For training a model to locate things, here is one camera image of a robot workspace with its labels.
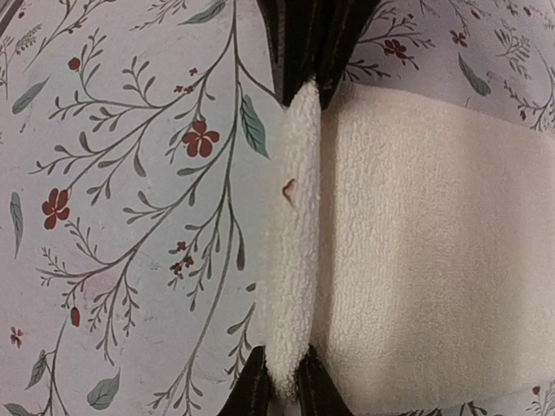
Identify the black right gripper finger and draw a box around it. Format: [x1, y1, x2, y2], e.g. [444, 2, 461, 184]
[258, 0, 317, 107]
[315, 0, 381, 108]

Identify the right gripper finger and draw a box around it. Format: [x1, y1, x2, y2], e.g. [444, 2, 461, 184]
[223, 346, 272, 416]
[296, 346, 351, 416]

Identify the cream white towel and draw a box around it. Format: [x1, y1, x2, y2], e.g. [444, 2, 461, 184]
[257, 81, 554, 413]

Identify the floral tablecloth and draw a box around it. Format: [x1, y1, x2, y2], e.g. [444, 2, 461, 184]
[1, 1, 554, 415]

